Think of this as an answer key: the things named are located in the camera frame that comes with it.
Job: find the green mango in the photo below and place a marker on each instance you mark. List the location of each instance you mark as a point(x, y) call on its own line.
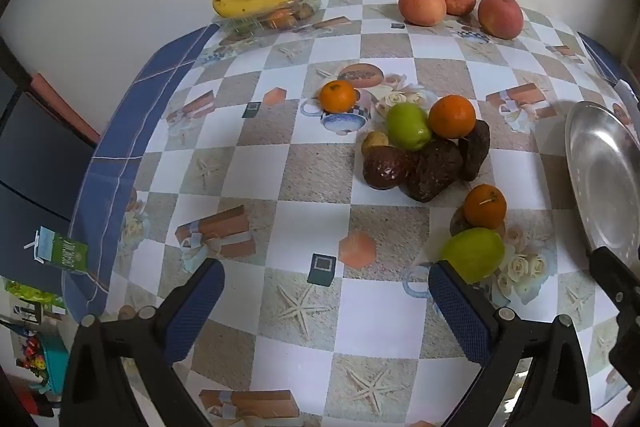
point(407, 126)
point(472, 253)

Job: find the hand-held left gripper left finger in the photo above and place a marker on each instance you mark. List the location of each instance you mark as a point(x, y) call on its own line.
point(197, 307)

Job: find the small brown fruit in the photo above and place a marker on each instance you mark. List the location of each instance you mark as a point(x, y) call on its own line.
point(303, 10)

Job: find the dark brown avocado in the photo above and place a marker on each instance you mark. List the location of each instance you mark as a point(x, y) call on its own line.
point(476, 152)
point(387, 168)
point(432, 176)

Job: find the round metal plate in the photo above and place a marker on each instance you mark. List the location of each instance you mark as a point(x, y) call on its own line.
point(605, 187)

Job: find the dark cabinet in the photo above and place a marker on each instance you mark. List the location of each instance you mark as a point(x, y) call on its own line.
point(35, 177)

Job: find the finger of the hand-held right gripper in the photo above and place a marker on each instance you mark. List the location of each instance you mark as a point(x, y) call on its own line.
point(612, 272)

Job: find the small tangerine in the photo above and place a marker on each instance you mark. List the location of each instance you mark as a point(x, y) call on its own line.
point(280, 20)

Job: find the green and white carton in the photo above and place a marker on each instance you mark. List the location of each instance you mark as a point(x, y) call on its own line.
point(65, 252)

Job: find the green packet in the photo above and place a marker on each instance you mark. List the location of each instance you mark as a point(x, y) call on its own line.
point(32, 293)

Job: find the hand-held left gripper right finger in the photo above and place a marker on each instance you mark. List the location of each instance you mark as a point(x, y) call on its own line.
point(457, 307)

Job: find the orange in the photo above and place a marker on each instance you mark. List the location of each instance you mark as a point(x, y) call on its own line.
point(337, 96)
point(452, 117)
point(485, 207)

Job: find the checkered printed tablecloth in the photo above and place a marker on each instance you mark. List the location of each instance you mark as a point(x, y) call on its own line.
point(320, 217)

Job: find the clear plastic container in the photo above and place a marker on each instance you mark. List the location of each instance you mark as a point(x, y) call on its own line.
point(260, 23)

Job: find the brown kiwi fruit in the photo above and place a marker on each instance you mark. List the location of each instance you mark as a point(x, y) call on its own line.
point(374, 142)

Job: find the teal plastic basket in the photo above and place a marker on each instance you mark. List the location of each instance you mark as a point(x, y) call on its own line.
point(52, 359)

